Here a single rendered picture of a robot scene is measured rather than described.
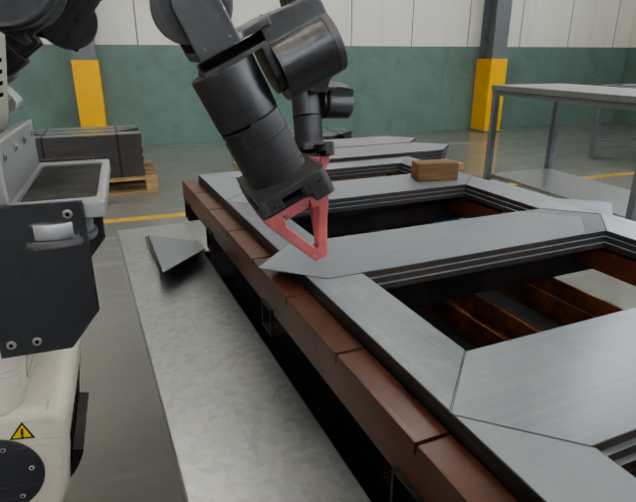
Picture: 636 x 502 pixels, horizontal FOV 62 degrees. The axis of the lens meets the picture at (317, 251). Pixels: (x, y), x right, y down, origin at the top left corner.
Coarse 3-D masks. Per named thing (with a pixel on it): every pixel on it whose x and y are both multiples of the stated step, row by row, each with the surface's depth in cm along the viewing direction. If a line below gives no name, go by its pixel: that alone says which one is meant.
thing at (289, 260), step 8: (288, 248) 97; (272, 256) 93; (280, 256) 93; (288, 256) 93; (296, 256) 93; (304, 256) 93; (280, 264) 90; (288, 264) 90; (296, 264) 90; (304, 264) 90; (312, 264) 90; (288, 272) 87; (296, 272) 87; (304, 272) 87; (312, 272) 87; (320, 272) 87
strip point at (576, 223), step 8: (536, 216) 117; (544, 216) 117; (552, 216) 117; (560, 216) 117; (568, 216) 117; (576, 216) 117; (560, 224) 111; (568, 224) 111; (576, 224) 111; (584, 232) 106
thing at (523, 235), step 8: (488, 216) 117; (496, 216) 117; (480, 224) 111; (488, 224) 111; (496, 224) 111; (504, 224) 111; (512, 224) 111; (496, 232) 106; (504, 232) 106; (512, 232) 106; (520, 232) 106; (528, 232) 106; (536, 232) 106; (520, 240) 102; (528, 240) 102; (536, 240) 102; (544, 240) 102
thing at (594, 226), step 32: (416, 192) 140; (448, 192) 143; (480, 192) 141; (480, 256) 96; (512, 256) 98; (544, 256) 101; (384, 288) 88; (384, 352) 64; (416, 384) 58; (448, 416) 53; (480, 448) 49; (608, 448) 49; (512, 480) 46
